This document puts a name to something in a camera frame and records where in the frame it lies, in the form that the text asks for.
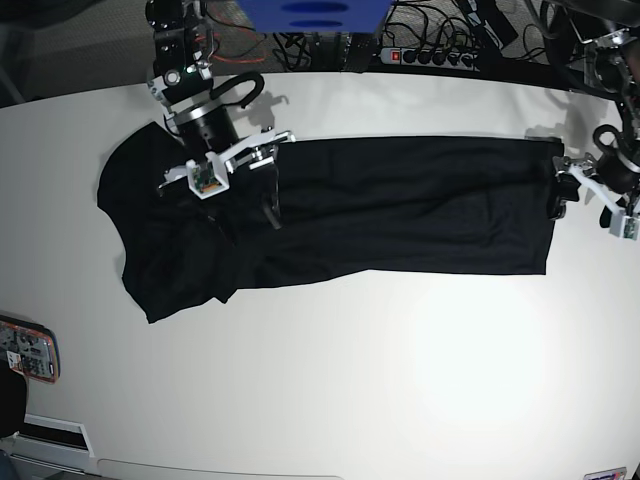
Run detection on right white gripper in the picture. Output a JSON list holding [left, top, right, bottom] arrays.
[[158, 107, 296, 230]]

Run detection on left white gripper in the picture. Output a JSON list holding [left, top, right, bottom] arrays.
[[547, 153, 639, 239]]

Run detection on black T-shirt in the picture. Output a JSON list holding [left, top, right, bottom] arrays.
[[97, 123, 564, 322]]

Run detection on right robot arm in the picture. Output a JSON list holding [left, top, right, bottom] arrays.
[[145, 0, 296, 200]]

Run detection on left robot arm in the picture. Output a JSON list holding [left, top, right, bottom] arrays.
[[526, 1, 639, 240]]

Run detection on black remote control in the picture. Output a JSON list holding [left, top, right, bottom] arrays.
[[343, 33, 378, 73]]

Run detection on blue plastic box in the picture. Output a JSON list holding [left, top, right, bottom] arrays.
[[237, 0, 391, 33]]

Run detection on white power strip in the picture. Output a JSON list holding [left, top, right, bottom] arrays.
[[378, 47, 478, 71]]

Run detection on orange clear screw box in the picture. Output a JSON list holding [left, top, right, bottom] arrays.
[[1, 315, 60, 384]]

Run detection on small printed card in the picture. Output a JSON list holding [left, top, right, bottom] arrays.
[[583, 467, 627, 480]]

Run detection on black chair edge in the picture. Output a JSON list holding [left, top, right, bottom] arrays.
[[0, 362, 28, 438]]

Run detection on white flat tray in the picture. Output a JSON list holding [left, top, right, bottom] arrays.
[[3, 414, 95, 475]]

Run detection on tangled black cables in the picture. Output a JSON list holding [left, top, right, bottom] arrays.
[[271, 31, 321, 72]]

